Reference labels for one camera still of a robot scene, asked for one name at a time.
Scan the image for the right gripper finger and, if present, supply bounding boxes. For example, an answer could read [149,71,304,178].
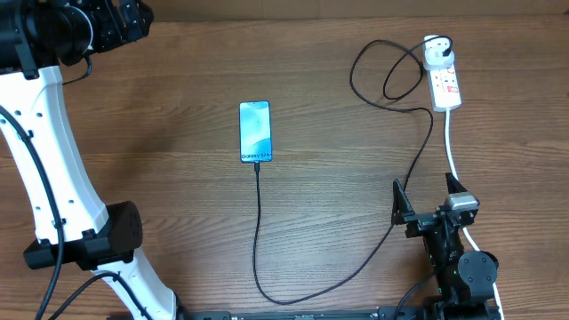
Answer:
[391,180,414,225]
[445,172,468,194]

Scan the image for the blue Galaxy smartphone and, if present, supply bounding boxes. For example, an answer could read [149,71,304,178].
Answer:
[239,100,273,163]

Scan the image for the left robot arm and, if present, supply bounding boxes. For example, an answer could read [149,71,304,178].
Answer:
[1,0,183,319]

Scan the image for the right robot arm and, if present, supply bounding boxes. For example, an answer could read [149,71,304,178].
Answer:
[391,172,502,319]

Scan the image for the white charger plug adapter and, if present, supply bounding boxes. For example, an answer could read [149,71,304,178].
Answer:
[423,39,455,71]

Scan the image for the white power strip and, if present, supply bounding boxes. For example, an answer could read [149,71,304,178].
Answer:
[422,35,461,113]

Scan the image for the white power strip cord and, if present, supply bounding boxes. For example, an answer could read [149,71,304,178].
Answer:
[444,109,506,320]

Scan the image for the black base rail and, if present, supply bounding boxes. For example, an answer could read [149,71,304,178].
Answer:
[176,307,501,320]

